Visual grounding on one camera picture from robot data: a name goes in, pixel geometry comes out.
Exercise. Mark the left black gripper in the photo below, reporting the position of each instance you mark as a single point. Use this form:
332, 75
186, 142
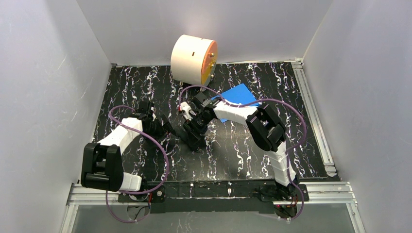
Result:
162, 127

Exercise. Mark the aluminium frame rail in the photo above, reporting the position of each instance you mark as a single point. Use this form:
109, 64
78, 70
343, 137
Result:
325, 192

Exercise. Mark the white cylinder orange face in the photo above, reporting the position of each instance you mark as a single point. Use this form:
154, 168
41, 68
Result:
193, 60

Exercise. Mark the black remote control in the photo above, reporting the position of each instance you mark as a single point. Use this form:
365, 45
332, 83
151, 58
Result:
178, 132

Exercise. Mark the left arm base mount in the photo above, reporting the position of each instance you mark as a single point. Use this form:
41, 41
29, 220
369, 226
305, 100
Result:
147, 194

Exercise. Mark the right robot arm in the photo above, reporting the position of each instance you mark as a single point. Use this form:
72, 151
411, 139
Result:
265, 126

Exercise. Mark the blue foam pad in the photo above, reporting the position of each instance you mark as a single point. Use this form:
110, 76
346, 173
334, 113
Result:
238, 95

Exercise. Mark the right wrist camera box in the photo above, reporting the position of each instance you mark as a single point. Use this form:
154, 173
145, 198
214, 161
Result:
186, 111

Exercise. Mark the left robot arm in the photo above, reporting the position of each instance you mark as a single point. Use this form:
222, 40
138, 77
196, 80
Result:
102, 161

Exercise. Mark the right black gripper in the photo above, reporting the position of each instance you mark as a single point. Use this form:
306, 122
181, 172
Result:
194, 129

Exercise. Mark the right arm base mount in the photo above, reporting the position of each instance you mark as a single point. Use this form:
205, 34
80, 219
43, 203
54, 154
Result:
277, 192

